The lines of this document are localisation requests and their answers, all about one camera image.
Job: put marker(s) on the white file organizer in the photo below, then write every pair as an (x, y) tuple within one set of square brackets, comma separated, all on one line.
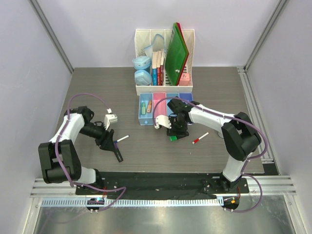
[(144, 37)]

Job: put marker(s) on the blue tape dispenser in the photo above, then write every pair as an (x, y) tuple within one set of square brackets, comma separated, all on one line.
[(142, 63), (142, 78)]

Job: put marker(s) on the red capped white pen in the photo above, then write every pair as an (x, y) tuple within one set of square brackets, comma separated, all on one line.
[(199, 138)]

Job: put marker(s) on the red folder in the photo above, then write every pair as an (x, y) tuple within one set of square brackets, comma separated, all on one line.
[(186, 52)]

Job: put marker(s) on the purple capped white pen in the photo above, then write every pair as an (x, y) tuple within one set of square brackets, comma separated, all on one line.
[(121, 139)]

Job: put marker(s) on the lower blue tape dispenser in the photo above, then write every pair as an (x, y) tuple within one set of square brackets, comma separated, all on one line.
[(142, 78)]

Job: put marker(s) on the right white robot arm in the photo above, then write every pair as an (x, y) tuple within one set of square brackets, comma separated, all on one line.
[(240, 138)]

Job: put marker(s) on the blue drawer bin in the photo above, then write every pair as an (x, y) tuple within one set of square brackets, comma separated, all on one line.
[(148, 118), (169, 96)]

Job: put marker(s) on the green black highlighter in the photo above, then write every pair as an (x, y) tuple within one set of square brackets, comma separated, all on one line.
[(173, 138)]

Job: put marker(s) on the red spine book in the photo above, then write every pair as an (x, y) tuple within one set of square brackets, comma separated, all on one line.
[(158, 64), (162, 58)]

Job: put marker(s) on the light green mini highlighter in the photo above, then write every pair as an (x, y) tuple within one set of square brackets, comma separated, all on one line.
[(143, 108)]

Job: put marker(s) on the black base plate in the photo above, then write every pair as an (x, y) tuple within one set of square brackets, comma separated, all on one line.
[(170, 186)]

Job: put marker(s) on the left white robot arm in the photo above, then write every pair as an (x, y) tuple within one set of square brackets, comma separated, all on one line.
[(59, 160)]

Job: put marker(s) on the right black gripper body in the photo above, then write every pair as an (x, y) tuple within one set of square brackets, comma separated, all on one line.
[(177, 124)]

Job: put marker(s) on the blue spine book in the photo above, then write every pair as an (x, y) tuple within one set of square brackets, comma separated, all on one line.
[(154, 68)]

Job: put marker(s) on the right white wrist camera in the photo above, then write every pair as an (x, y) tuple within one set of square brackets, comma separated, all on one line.
[(162, 120)]

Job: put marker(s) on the upper blue tape dispenser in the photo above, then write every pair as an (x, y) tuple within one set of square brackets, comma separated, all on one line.
[(142, 63)]

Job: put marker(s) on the purple drawer bin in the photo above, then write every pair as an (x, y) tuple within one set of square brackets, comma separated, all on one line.
[(186, 96)]

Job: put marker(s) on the white cable duct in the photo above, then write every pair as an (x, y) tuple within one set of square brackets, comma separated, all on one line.
[(96, 202)]

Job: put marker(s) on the orange mini highlighter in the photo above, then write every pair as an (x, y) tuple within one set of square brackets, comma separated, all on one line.
[(149, 106)]

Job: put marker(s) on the green folder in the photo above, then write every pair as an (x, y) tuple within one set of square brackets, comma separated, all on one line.
[(174, 57)]

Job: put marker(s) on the pink eraser box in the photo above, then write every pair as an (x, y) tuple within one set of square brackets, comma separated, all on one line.
[(185, 79)]

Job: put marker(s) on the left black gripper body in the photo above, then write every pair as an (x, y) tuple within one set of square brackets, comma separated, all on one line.
[(98, 133)]

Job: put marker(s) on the pink drawer bin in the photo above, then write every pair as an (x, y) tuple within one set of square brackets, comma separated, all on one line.
[(159, 107)]

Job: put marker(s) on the blue clear pouch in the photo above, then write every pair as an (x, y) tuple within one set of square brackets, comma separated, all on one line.
[(157, 44)]

